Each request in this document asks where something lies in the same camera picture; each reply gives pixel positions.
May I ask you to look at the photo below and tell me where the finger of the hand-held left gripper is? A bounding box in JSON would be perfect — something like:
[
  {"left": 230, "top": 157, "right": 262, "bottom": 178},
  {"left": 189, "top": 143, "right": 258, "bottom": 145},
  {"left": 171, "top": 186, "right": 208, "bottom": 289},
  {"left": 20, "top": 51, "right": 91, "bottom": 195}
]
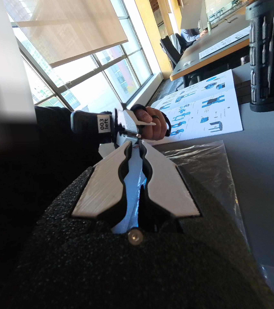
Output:
[
  {"left": 122, "top": 110, "right": 142, "bottom": 136},
  {"left": 116, "top": 134, "right": 140, "bottom": 148}
]

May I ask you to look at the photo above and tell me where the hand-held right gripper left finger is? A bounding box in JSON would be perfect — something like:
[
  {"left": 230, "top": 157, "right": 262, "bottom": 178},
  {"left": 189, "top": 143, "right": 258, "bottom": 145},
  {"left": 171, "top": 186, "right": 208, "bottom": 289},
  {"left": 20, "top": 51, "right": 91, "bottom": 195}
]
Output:
[{"left": 71, "top": 141, "right": 132, "bottom": 219}]

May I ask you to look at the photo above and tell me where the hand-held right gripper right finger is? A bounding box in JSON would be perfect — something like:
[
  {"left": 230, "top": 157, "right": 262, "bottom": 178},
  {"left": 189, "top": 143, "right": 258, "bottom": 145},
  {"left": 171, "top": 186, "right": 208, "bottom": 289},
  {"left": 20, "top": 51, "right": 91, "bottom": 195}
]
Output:
[{"left": 138, "top": 140, "right": 201, "bottom": 219}]

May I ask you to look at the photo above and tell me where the blue metal U bracket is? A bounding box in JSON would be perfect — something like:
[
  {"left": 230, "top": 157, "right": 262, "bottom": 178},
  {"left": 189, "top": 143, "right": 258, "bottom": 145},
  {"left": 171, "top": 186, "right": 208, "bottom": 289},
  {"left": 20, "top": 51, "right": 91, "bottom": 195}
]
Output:
[{"left": 99, "top": 142, "right": 150, "bottom": 235}]

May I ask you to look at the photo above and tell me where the wooden edged desk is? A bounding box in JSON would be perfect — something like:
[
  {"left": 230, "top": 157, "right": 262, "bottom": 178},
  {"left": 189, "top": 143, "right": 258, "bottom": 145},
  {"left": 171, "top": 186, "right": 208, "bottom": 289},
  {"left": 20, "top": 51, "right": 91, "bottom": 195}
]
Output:
[{"left": 169, "top": 5, "right": 251, "bottom": 81}]

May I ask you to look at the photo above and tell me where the grey desk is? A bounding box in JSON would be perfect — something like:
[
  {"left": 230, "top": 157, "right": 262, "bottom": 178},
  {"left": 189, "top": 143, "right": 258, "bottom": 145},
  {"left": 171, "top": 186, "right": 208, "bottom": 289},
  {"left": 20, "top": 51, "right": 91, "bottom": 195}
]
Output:
[{"left": 149, "top": 65, "right": 274, "bottom": 309}]

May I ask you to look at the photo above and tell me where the person's left hand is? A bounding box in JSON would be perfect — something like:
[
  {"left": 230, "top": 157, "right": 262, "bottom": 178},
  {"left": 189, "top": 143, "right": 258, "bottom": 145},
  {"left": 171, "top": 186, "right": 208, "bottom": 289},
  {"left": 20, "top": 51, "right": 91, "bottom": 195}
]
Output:
[{"left": 136, "top": 107, "right": 172, "bottom": 141}]

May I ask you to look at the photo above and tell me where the clear plastic bag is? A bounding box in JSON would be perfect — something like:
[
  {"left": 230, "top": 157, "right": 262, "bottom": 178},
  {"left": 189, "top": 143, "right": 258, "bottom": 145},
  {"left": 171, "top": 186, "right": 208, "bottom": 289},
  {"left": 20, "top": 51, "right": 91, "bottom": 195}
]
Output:
[{"left": 149, "top": 140, "right": 252, "bottom": 256}]

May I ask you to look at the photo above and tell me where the black office chair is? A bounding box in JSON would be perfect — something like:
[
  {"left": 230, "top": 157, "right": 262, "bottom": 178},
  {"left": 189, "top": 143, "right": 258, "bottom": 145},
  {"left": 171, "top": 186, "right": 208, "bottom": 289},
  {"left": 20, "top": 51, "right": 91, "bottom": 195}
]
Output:
[{"left": 160, "top": 34, "right": 188, "bottom": 70}]

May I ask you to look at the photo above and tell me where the white instruction booklet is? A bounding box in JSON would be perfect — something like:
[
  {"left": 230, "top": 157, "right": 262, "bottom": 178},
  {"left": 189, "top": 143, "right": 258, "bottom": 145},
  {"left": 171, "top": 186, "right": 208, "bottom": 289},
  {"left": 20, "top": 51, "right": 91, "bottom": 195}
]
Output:
[{"left": 149, "top": 69, "right": 243, "bottom": 146}]

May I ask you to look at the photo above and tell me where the beige roller blind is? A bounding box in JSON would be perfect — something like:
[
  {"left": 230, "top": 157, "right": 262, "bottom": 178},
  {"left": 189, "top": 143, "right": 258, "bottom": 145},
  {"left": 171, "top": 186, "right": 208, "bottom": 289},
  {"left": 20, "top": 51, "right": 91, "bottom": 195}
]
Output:
[{"left": 3, "top": 0, "right": 129, "bottom": 68}]

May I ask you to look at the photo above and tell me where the dark brown flat box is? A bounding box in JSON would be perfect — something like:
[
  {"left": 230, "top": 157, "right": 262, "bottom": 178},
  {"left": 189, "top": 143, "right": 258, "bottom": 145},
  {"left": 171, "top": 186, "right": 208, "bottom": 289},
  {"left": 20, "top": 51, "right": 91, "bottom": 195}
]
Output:
[{"left": 235, "top": 81, "right": 252, "bottom": 105}]

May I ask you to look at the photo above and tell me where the printed paper sheet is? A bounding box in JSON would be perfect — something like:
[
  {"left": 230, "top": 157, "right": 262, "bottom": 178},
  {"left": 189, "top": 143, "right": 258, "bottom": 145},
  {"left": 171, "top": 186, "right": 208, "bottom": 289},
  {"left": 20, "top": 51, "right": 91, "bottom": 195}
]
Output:
[{"left": 198, "top": 26, "right": 251, "bottom": 59}]

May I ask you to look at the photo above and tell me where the black perforated cylinder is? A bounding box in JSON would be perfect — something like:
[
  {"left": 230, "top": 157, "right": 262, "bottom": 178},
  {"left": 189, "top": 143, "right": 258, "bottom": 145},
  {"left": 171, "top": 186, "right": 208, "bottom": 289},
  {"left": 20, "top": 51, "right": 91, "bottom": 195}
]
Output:
[{"left": 245, "top": 0, "right": 274, "bottom": 112}]

